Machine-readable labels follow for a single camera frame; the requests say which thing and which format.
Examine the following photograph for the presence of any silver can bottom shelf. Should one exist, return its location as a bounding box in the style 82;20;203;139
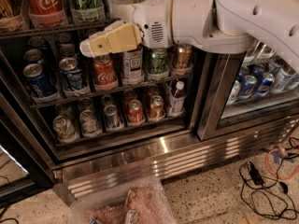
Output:
79;110;101;136

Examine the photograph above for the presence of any steel fridge base grille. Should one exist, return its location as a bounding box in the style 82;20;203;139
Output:
53;115;298;205

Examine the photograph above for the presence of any red can bottom shelf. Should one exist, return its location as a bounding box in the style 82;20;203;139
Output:
127;100;144;124

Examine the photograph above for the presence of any middle blue Pepsi can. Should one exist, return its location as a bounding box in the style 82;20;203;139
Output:
23;49;47;65

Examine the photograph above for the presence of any green can middle shelf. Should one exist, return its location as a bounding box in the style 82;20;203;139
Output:
148;49;167;75

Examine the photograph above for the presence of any white green can bottom shelf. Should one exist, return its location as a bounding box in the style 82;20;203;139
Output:
52;116;78;143

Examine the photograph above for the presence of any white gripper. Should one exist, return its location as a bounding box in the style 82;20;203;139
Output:
79;0;173;58

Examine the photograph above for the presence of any blue can bottom shelf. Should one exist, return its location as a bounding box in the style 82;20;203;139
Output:
104;105;121;130

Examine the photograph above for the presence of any clear plastic bin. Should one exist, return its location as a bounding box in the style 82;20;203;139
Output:
68;176;177;224

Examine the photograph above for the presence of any front red Coca-Cola can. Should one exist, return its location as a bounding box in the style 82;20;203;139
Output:
93;55;117;86

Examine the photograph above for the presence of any Pepsi can behind door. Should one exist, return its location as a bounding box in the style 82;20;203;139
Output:
238;75;257;99

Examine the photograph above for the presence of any yellow can top shelf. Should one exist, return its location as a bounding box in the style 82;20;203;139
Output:
0;0;22;32

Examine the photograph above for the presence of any front blue white Pepsi can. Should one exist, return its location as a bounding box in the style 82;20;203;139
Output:
59;58;83;91

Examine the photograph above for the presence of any black power adapter with cable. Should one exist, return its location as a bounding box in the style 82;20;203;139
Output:
238;161;299;221

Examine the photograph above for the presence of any orange extension cable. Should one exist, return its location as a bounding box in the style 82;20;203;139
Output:
264;137;299;181

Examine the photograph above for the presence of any gold can bottom shelf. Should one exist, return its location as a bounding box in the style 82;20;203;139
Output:
149;95;164;119

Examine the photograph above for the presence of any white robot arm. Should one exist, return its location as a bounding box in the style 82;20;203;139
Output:
79;0;299;71

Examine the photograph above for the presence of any tea bottle bottom shelf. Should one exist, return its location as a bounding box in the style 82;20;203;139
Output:
167;80;186;117

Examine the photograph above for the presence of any red Coca-Cola can top shelf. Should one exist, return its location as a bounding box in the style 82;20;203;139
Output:
27;0;63;26

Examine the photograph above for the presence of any rear blue Pepsi can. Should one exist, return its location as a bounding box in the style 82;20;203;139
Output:
28;36;48;50

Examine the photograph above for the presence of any steel fridge door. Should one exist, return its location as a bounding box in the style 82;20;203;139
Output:
197;54;299;140

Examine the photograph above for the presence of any copper can middle shelf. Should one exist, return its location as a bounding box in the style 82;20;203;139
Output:
173;44;192;69

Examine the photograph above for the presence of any iced tea bottle white cap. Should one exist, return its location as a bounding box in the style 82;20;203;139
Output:
122;46;143;79

